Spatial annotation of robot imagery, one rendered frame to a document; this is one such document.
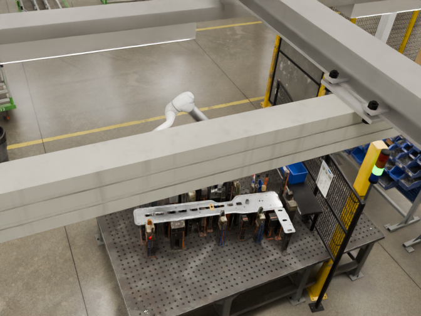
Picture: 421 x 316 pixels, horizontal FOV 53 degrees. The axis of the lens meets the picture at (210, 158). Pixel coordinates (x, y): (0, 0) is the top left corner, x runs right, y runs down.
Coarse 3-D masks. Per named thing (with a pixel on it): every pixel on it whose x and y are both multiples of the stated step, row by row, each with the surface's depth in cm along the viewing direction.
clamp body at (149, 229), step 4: (152, 224) 362; (148, 228) 359; (152, 228) 361; (148, 232) 357; (148, 236) 360; (152, 236) 362; (148, 240) 363; (152, 240) 365; (148, 244) 371; (152, 244) 370; (148, 248) 372; (152, 248) 373; (148, 252) 375; (152, 252) 376; (148, 256) 379; (152, 256) 379; (156, 256) 381
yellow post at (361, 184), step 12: (372, 144) 316; (384, 144) 316; (372, 156) 318; (360, 168) 335; (372, 168) 324; (360, 180) 337; (360, 192) 341; (324, 264) 412; (324, 276) 417; (312, 288) 442; (312, 300) 437
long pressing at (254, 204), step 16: (272, 192) 411; (144, 208) 383; (160, 208) 385; (176, 208) 386; (192, 208) 388; (224, 208) 391; (240, 208) 392; (256, 208) 394; (272, 208) 396; (144, 224) 371
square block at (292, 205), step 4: (288, 204) 395; (292, 204) 393; (296, 204) 394; (288, 208) 395; (292, 208) 393; (296, 208) 394; (288, 212) 397; (292, 212) 397; (288, 216) 400; (292, 216) 402; (284, 220) 410; (292, 220) 406
